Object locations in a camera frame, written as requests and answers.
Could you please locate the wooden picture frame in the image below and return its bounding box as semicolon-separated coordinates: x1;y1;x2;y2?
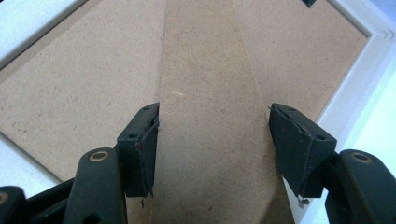
0;0;396;224

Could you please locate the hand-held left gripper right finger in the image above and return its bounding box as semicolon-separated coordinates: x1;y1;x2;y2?
268;103;338;199

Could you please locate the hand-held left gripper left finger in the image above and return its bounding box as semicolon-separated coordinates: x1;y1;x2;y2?
116;102;161;199

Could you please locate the white sheet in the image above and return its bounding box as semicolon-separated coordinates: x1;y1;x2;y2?
298;0;396;224

